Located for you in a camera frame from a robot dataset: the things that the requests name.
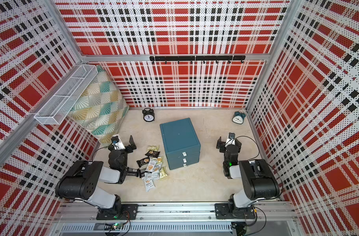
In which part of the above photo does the white cookie packet orange print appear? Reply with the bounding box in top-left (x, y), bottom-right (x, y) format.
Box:
top-left (146, 158), bottom-right (157, 173)

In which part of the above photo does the teal drawer cabinet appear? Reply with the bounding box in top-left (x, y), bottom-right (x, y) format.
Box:
top-left (160, 118), bottom-right (201, 170)

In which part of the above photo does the green cookie packet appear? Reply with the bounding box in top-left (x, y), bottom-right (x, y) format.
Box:
top-left (159, 167), bottom-right (168, 180)
top-left (154, 156), bottom-right (163, 172)
top-left (147, 145), bottom-right (159, 151)

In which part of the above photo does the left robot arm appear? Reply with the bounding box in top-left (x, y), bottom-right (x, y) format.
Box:
top-left (55, 135), bottom-right (140, 216)

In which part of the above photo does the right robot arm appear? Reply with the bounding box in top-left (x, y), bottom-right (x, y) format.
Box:
top-left (216, 133), bottom-right (281, 213)

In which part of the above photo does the black cookie packet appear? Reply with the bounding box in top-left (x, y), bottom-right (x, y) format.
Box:
top-left (145, 150), bottom-right (160, 158)
top-left (136, 157), bottom-right (150, 168)

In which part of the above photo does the teal alarm clock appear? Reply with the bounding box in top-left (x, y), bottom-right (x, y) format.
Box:
top-left (232, 111), bottom-right (246, 124)

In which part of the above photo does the black alarm clock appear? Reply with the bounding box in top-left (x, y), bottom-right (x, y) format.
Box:
top-left (142, 108), bottom-right (155, 122)

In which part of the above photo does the patterned pillow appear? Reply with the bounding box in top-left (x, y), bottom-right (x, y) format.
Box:
top-left (68, 65), bottom-right (129, 147)

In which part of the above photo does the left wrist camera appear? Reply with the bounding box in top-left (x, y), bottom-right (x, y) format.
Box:
top-left (111, 135), bottom-right (125, 150)

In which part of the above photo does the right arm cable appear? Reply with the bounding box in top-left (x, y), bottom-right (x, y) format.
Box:
top-left (235, 135), bottom-right (261, 162)

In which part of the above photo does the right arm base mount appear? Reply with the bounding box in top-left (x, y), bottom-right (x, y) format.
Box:
top-left (215, 203), bottom-right (256, 220)

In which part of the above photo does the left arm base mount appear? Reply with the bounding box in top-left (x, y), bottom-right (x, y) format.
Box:
top-left (96, 204), bottom-right (139, 220)

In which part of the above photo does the white wire basket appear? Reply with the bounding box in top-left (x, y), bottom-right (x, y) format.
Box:
top-left (34, 64), bottom-right (97, 125)

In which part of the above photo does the black hook rail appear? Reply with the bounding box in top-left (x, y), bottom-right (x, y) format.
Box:
top-left (150, 55), bottom-right (246, 63)

